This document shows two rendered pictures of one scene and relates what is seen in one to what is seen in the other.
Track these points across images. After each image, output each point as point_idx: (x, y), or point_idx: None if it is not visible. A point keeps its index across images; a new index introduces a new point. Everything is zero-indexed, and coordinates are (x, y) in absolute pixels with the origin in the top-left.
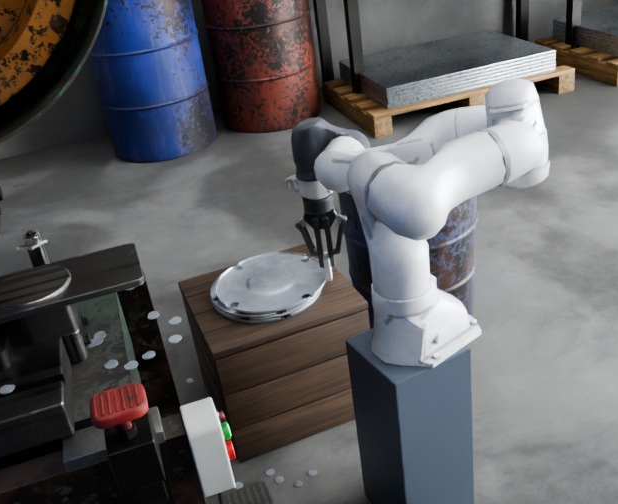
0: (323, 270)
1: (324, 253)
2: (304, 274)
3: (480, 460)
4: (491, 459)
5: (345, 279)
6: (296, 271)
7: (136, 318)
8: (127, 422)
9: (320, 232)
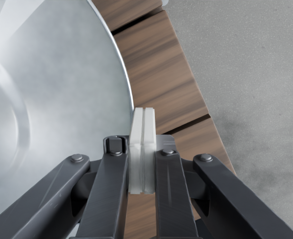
0: (120, 75)
1: (134, 161)
2: (53, 93)
3: (292, 186)
4: None
5: (191, 79)
6: (19, 67)
7: None
8: None
9: (116, 232)
